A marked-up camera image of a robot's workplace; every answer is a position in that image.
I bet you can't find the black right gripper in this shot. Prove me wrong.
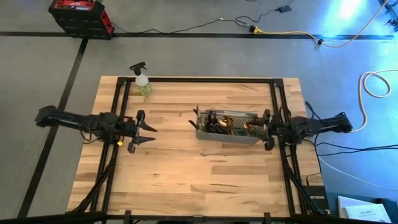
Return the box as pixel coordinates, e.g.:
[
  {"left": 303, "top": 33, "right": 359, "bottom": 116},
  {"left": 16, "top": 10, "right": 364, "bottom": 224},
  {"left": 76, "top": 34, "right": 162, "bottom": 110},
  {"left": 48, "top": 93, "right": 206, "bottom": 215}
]
[{"left": 248, "top": 108, "right": 286, "bottom": 152}]

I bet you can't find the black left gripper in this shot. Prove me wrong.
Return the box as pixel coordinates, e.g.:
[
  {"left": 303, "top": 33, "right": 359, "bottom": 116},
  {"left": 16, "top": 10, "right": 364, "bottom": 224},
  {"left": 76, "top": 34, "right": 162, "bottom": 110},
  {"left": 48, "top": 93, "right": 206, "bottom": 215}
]
[{"left": 119, "top": 110, "right": 159, "bottom": 154}]

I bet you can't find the grey mesh cutlery basket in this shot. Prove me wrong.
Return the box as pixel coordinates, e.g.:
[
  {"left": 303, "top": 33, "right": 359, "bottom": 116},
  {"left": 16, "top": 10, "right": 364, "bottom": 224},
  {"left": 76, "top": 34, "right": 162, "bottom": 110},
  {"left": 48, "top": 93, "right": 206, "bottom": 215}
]
[{"left": 188, "top": 105, "right": 271, "bottom": 146}]

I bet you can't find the yellow label spray cleaner bottle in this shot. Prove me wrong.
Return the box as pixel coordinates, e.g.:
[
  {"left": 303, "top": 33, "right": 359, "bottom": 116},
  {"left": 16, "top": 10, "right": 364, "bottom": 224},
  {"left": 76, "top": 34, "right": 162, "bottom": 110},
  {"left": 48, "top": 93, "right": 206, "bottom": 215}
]
[{"left": 129, "top": 61, "right": 154, "bottom": 97}]

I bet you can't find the red black toolbox stack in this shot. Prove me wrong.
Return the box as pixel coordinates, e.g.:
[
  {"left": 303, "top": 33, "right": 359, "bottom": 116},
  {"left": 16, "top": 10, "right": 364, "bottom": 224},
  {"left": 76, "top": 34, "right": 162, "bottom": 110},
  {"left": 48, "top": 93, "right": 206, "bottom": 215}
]
[{"left": 47, "top": 0, "right": 115, "bottom": 40}]

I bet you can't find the white booklet box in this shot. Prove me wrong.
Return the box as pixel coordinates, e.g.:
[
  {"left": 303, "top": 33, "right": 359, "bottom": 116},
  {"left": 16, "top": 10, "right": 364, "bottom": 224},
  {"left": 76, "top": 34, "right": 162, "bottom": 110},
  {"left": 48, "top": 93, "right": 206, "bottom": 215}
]
[{"left": 337, "top": 195, "right": 393, "bottom": 223}]

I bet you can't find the black floor stand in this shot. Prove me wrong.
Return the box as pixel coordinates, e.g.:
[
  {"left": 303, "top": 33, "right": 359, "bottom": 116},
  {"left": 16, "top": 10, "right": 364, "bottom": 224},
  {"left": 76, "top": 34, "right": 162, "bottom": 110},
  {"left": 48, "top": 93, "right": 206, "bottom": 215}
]
[{"left": 377, "top": 0, "right": 398, "bottom": 32}]

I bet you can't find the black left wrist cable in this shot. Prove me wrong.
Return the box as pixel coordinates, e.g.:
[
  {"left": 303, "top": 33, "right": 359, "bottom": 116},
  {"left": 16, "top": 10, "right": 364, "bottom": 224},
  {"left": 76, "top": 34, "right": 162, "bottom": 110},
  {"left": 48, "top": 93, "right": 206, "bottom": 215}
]
[{"left": 81, "top": 130, "right": 100, "bottom": 145}]

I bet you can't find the black metal table frame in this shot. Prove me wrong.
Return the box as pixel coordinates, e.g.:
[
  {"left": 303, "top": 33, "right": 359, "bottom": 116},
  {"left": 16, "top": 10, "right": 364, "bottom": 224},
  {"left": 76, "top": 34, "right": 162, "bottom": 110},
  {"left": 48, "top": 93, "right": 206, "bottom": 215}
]
[{"left": 67, "top": 76, "right": 327, "bottom": 224}]

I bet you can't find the black network switch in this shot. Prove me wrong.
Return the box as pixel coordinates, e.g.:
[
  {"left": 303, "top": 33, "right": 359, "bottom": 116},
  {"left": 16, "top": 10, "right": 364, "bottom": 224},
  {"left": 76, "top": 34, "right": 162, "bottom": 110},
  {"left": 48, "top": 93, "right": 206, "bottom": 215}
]
[{"left": 303, "top": 185, "right": 330, "bottom": 215}]

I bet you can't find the thin white cable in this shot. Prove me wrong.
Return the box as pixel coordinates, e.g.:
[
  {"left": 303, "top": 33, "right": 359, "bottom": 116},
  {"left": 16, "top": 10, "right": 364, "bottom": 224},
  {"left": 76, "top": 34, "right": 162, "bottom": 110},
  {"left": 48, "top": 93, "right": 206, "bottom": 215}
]
[{"left": 316, "top": 154, "right": 398, "bottom": 192}]

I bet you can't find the yellow extension cord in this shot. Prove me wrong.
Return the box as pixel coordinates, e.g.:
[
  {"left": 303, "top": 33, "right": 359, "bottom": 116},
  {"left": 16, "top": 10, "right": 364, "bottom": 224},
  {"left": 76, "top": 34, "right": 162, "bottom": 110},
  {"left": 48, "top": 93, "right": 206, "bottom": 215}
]
[{"left": 248, "top": 0, "right": 390, "bottom": 49}]

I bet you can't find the black cable bundle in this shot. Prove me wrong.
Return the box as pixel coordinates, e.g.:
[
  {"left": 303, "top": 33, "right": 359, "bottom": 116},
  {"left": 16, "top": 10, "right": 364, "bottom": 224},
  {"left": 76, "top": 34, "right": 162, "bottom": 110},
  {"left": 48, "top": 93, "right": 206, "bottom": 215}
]
[{"left": 304, "top": 101, "right": 398, "bottom": 156}]

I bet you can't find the black floor cable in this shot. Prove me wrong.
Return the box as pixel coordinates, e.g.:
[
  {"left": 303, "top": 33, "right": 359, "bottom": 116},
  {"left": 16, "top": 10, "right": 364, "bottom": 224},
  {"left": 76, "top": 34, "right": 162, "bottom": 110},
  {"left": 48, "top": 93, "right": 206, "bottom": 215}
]
[{"left": 110, "top": 0, "right": 295, "bottom": 35}]

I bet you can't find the thick white cable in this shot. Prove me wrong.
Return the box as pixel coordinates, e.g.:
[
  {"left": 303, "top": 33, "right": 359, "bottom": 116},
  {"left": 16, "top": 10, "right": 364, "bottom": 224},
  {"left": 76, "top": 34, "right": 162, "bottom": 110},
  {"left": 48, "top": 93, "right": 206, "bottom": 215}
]
[{"left": 334, "top": 68, "right": 398, "bottom": 134}]

